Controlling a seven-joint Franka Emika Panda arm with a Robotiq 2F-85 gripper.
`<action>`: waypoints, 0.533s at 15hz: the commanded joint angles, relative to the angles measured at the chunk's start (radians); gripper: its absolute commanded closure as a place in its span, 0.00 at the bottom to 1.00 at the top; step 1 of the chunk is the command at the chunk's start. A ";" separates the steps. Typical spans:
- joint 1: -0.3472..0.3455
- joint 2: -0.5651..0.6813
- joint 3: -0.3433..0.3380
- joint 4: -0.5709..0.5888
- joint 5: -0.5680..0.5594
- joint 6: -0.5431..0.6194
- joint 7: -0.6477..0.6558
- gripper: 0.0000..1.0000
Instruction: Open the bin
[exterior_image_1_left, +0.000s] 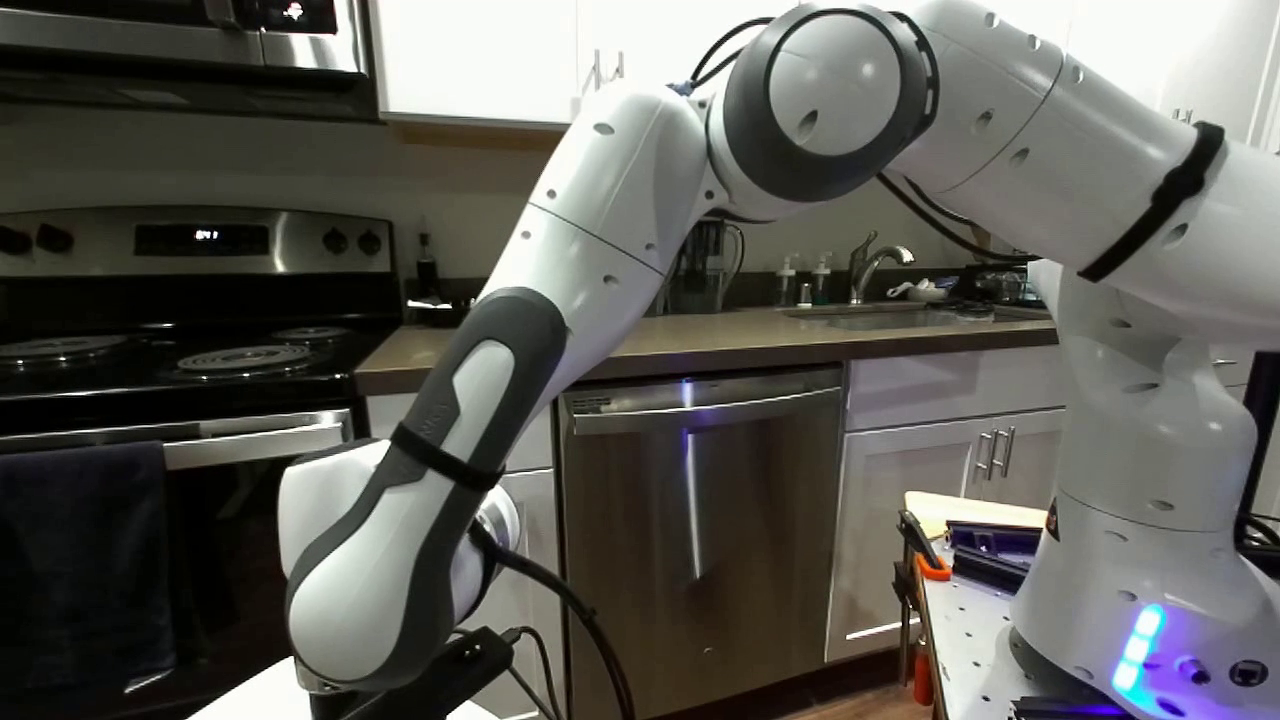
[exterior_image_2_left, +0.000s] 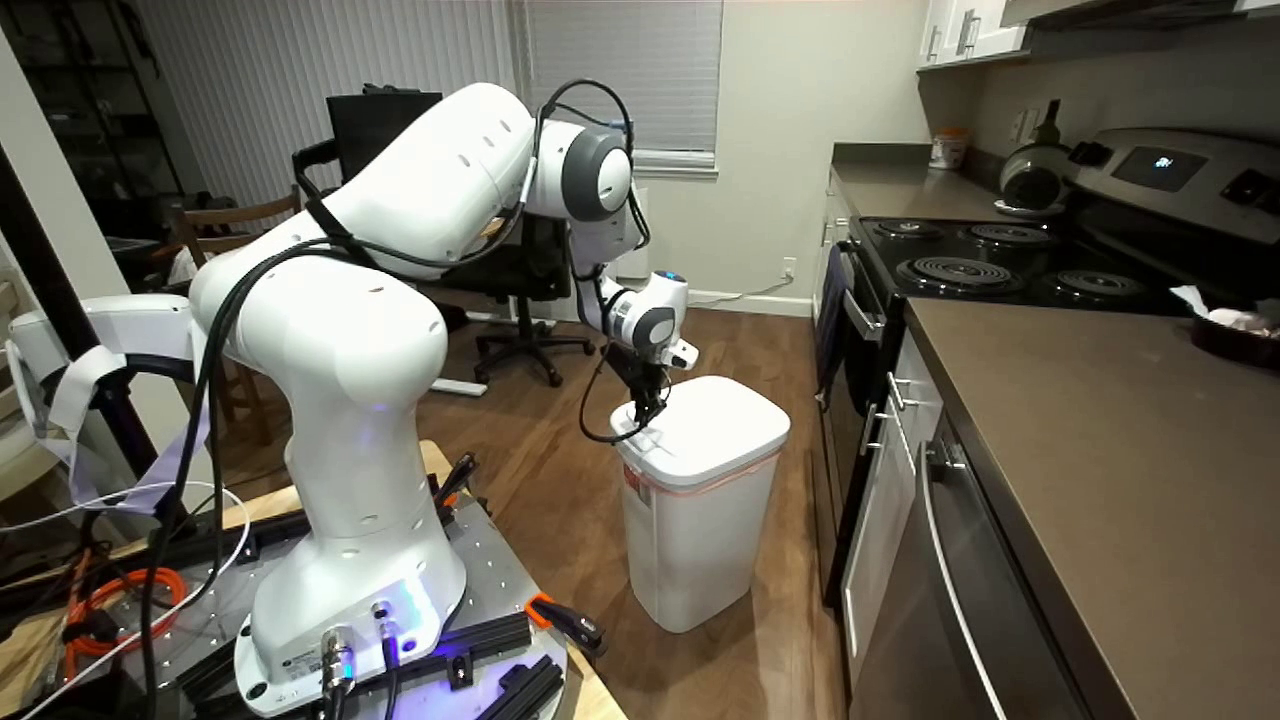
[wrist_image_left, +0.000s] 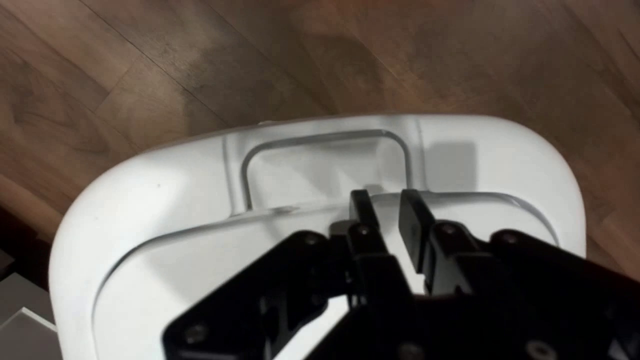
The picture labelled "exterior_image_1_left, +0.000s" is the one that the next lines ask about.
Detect chrome sink faucet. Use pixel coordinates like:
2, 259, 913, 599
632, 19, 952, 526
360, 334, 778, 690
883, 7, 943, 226
844, 232, 922, 312

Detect glass coffee maker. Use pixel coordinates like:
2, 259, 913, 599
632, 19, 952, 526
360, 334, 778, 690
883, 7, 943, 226
665, 212, 751, 320

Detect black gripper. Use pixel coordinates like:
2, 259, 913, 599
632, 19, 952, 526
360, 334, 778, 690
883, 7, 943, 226
308, 626, 520, 720

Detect small dark bottle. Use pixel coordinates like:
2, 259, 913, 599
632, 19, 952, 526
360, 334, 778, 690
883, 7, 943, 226
402, 229, 449, 300

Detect white base cabinet with handles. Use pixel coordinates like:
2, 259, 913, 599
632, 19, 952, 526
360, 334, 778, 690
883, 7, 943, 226
822, 342, 1073, 667

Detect black vertical pole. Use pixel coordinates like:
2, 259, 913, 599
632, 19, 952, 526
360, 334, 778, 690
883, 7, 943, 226
1236, 347, 1280, 563

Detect stainless steel microwave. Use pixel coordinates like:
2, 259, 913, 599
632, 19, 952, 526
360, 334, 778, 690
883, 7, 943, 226
0, 0, 378, 120

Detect stainless steel black stove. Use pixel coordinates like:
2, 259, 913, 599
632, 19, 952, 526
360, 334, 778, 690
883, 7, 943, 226
0, 206, 406, 720

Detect dark hanging towel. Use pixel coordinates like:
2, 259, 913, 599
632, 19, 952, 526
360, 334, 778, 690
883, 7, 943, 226
0, 439, 181, 713

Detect brown kitchen countertop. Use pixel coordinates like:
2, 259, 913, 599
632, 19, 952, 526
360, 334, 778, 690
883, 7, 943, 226
350, 296, 1065, 402

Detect black cable at arm joint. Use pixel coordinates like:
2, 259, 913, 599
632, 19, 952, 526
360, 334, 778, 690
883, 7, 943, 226
679, 14, 778, 100

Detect orange black clamp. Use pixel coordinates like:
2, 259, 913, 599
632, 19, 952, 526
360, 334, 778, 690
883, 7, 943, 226
893, 510, 958, 713

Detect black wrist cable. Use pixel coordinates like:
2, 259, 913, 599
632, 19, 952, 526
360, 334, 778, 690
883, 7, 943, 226
467, 521, 644, 720

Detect stainless steel dishwasher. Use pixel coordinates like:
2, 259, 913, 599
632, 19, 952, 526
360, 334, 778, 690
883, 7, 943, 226
556, 363, 852, 720

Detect black tools on table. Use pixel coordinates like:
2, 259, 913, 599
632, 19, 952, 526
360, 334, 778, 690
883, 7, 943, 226
948, 521, 1050, 598

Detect white upper cabinet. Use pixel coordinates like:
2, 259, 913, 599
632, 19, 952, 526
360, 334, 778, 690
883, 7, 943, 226
363, 0, 804, 134

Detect black cable under elbow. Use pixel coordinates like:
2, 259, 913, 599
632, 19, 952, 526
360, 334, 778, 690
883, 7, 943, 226
872, 174, 1041, 270

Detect perforated metal robot table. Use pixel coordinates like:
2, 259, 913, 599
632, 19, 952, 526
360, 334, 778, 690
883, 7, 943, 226
897, 490, 1280, 720

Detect narrow white base cabinet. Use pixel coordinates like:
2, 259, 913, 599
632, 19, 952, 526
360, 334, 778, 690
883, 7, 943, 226
360, 389, 571, 720

